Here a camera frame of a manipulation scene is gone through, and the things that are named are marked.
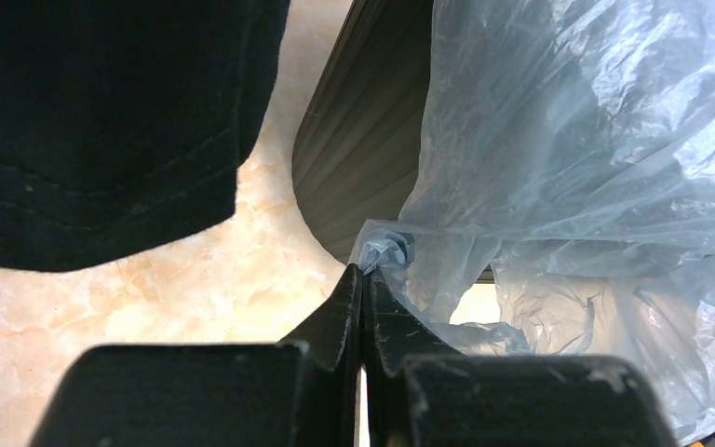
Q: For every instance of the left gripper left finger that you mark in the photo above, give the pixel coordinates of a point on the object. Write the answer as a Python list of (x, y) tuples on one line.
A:
[(299, 391)]

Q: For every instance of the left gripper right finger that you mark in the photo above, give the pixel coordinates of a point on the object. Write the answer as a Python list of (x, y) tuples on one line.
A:
[(423, 392)]

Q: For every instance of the black trash bin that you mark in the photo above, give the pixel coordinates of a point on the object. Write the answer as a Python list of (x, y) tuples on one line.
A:
[(355, 155)]

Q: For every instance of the blue plastic trash bag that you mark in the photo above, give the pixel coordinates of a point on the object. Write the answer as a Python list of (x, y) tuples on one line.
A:
[(565, 195)]

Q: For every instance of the black garment on hanger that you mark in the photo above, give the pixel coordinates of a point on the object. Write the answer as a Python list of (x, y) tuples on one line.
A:
[(123, 123)]

